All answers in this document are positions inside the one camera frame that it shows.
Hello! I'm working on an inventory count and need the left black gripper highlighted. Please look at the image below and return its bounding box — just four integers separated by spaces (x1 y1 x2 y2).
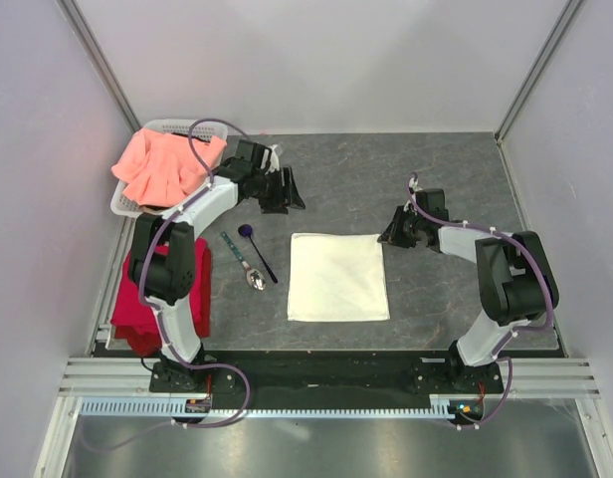
252 167 305 216

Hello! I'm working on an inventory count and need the white cloth napkin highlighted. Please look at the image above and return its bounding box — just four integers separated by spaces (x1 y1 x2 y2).
287 233 390 323

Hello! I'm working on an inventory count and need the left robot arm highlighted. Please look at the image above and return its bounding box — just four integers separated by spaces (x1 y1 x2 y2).
127 139 306 391

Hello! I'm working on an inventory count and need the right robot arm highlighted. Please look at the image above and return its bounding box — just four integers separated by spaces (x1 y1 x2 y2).
378 186 559 392

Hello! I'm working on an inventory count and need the salmon pink cloth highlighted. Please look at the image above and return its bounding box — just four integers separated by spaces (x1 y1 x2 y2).
111 128 227 208

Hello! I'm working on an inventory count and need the white plastic basket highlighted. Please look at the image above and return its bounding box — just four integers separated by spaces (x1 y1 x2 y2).
110 119 228 218

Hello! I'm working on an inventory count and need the red folded cloth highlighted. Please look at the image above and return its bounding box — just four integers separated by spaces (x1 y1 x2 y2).
111 238 212 358

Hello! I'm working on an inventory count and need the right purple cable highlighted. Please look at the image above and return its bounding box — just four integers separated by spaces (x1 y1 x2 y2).
404 172 559 362

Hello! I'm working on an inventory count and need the purple cable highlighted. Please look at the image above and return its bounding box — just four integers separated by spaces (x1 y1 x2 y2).
136 118 253 372
404 172 559 362

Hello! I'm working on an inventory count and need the purple handled spoon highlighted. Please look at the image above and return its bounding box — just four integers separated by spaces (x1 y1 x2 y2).
238 224 279 284

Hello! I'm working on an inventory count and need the green handled metal spoon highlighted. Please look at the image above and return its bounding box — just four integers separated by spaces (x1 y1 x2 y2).
220 231 266 291

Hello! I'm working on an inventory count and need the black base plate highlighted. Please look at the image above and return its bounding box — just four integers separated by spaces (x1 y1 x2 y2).
149 351 504 396

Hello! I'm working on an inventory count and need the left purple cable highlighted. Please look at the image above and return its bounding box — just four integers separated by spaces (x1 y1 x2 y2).
136 118 253 372

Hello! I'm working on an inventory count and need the slotted cable duct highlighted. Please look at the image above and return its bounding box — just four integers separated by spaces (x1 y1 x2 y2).
80 396 457 419

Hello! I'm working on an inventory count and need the left aluminium frame post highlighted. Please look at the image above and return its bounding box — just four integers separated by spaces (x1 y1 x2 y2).
57 0 140 131

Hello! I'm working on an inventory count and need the aluminium frame post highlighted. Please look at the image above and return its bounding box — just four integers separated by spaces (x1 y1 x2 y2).
494 0 585 145
57 0 140 131

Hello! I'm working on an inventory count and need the right aluminium frame post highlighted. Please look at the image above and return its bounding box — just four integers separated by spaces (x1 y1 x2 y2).
494 0 585 145

